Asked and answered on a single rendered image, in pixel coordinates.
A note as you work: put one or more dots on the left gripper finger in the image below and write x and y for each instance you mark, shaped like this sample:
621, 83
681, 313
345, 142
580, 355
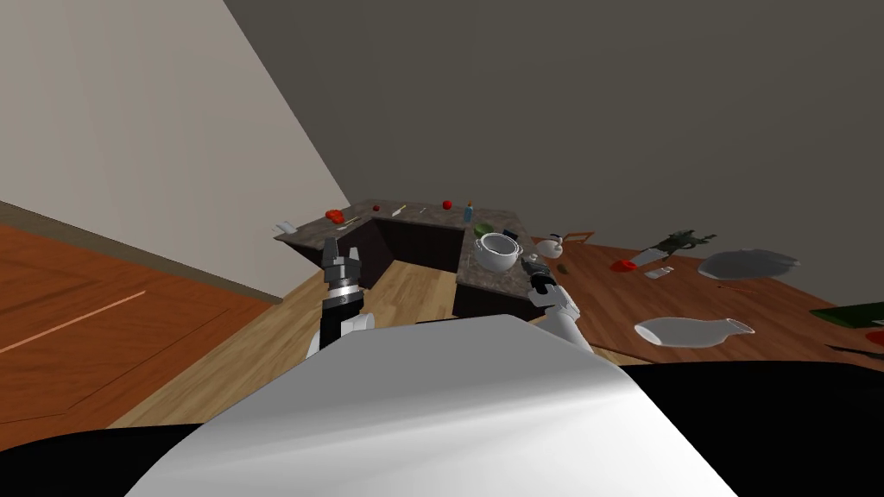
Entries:
354, 255
331, 251

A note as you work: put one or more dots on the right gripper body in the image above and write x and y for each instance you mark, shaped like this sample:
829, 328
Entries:
543, 281

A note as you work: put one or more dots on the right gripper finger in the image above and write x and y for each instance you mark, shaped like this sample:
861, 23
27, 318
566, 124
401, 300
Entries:
543, 268
528, 261

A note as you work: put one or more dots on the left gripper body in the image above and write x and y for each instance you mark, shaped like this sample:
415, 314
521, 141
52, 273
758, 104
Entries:
342, 273

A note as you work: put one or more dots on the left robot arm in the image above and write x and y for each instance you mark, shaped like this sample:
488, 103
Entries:
337, 324

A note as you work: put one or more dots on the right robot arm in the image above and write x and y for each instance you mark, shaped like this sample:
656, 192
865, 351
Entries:
760, 428

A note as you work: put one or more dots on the white kettle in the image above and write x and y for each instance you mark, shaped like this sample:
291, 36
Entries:
550, 247

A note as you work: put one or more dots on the white cooking pot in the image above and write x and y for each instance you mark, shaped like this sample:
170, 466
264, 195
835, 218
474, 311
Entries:
498, 252

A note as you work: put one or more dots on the dark blue box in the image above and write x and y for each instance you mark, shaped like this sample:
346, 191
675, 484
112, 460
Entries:
510, 235

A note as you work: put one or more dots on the red tomato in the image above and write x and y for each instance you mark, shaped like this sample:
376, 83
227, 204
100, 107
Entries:
335, 217

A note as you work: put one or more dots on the wooden chair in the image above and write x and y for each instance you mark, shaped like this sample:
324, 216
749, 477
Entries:
579, 238

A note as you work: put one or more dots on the small white flat object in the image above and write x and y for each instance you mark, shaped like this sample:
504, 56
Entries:
286, 228

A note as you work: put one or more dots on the green bowl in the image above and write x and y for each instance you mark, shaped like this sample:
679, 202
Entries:
484, 229

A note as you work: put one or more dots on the white knife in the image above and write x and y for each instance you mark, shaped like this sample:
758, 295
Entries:
398, 210

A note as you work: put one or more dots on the dark kitchen counter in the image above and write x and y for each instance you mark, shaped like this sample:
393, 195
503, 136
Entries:
421, 241

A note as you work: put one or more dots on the blue bottle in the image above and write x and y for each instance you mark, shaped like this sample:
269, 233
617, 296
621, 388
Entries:
468, 212

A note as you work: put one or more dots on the small white box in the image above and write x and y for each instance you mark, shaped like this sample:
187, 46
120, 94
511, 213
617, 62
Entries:
659, 273

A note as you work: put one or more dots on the green plant in grey pot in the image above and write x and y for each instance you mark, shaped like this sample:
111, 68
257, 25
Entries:
673, 244

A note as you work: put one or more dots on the brown wooden table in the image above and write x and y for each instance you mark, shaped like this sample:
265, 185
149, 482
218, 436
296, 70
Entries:
690, 297

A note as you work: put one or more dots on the white vase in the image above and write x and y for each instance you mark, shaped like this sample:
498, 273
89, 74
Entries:
684, 333

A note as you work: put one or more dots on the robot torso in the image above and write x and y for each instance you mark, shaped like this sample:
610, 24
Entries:
442, 414

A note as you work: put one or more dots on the grey plate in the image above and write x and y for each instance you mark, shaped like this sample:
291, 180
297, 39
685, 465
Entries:
747, 264

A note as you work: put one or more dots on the green flat book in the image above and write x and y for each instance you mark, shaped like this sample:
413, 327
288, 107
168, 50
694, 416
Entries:
853, 315

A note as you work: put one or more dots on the black knife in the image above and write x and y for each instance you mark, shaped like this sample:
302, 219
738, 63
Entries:
860, 351

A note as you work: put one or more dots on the red round object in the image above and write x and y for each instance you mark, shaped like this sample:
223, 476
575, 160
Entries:
876, 337

